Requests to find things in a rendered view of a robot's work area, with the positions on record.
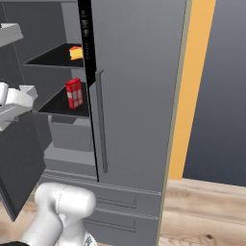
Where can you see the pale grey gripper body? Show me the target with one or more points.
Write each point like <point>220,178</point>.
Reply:
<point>30,91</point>

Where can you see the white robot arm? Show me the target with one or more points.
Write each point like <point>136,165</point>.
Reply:
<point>65,201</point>

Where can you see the black fridge shelf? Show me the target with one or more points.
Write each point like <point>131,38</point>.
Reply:
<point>59,107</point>
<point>53,59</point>

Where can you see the pale grey door bin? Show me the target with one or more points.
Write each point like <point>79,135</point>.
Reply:
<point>11,36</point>

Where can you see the dark grey open fridge door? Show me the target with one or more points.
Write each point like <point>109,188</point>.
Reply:
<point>19,160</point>

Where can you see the grey fridge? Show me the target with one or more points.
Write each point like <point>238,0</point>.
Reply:
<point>35,22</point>

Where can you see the grey closed fridge door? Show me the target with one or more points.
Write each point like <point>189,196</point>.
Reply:
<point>137,96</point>

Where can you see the beige fridge side panel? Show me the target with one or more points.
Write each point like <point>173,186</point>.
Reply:
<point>177,96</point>

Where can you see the red carton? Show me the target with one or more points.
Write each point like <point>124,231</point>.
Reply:
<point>74,93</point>

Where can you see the yellow cheese wedge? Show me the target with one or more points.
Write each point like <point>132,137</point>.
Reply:
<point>76,53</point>

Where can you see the grey crisper drawer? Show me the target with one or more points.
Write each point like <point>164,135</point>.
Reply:
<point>72,134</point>

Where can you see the grey freezer drawer front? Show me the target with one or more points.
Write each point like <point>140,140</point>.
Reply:
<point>145,201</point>
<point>145,230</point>

